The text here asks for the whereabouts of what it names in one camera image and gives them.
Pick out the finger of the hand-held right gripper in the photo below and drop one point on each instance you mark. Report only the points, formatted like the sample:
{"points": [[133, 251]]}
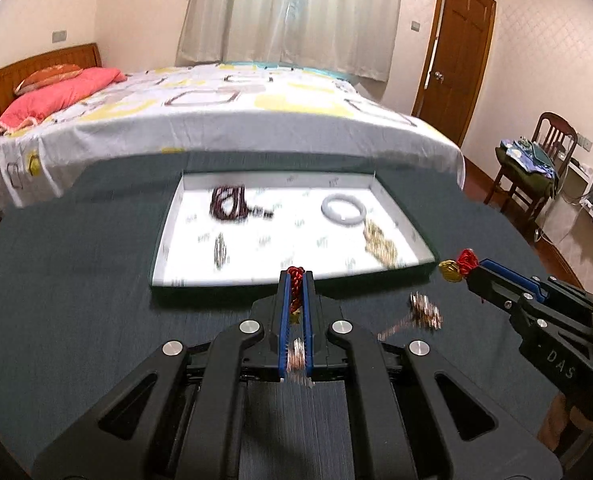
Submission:
{"points": [[494, 290], [509, 274]]}

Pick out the white side table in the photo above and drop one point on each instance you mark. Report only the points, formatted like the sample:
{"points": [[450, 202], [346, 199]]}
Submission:
{"points": [[576, 180]]}

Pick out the person's right forearm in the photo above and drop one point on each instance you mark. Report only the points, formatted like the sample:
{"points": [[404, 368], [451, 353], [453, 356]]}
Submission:
{"points": [[561, 422]]}

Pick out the wooden bed headboard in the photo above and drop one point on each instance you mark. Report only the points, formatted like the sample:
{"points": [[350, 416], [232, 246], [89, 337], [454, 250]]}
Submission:
{"points": [[6, 77]]}

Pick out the bed with patterned sheet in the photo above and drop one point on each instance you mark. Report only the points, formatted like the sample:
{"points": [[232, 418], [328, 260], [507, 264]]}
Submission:
{"points": [[276, 125]]}

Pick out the white power strip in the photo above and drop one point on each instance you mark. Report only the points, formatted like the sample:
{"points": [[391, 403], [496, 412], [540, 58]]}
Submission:
{"points": [[589, 202]]}

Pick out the brown wooden door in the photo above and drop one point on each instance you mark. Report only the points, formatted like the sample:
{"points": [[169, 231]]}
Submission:
{"points": [[456, 60]]}

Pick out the white jade bangle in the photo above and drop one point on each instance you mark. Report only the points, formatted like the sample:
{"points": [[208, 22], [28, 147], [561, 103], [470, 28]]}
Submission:
{"points": [[326, 210]]}

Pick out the pink pillow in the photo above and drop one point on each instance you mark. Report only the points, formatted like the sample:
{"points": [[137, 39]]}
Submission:
{"points": [[61, 92]]}

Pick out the black hair ornament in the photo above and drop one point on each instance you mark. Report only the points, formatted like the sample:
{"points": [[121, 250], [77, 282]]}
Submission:
{"points": [[261, 213]]}

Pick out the dark wooden chair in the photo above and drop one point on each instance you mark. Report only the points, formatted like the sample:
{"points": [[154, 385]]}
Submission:
{"points": [[551, 130]]}

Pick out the shallow white-lined box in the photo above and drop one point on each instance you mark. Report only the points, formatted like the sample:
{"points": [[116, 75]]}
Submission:
{"points": [[286, 230]]}

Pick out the orange red pillow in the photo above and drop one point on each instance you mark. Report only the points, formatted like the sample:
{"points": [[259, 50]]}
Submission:
{"points": [[46, 76]]}

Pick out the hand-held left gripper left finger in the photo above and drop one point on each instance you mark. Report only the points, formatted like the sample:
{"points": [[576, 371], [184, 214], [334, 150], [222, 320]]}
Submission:
{"points": [[284, 310]]}

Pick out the pile of clothes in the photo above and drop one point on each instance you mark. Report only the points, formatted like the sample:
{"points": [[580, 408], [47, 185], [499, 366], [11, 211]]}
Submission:
{"points": [[521, 165]]}

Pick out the grey wall outlet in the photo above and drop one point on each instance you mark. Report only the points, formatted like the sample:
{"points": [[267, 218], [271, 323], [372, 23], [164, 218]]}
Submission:
{"points": [[584, 141], [59, 36]]}

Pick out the wall light switch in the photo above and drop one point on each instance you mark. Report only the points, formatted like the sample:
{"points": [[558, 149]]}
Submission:
{"points": [[415, 25]]}

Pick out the white curtain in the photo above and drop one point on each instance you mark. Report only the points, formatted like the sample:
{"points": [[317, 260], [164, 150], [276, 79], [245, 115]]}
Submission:
{"points": [[296, 15]]}

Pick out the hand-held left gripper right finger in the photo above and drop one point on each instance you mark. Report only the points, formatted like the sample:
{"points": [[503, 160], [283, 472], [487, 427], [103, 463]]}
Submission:
{"points": [[309, 310]]}

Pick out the flower hairpin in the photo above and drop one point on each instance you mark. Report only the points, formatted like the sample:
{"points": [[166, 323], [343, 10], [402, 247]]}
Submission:
{"points": [[424, 312]]}

